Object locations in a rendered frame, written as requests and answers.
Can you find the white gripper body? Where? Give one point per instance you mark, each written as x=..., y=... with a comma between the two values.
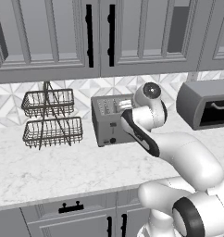
x=125, y=104

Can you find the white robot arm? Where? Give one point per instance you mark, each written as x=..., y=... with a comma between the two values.
x=184, y=157

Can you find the toaster lever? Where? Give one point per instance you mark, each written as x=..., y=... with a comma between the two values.
x=113, y=124

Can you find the grey toaster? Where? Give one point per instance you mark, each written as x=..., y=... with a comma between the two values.
x=106, y=123

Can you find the grey bread box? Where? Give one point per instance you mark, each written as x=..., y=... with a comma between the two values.
x=192, y=105

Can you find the grey drawer front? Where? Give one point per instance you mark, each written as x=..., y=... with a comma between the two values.
x=92, y=202

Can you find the grey base cupboard door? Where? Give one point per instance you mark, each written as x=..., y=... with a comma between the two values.
x=134, y=220
x=73, y=227

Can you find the grey wall cupboard door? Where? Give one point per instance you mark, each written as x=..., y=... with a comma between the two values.
x=147, y=31
x=217, y=34
x=39, y=34

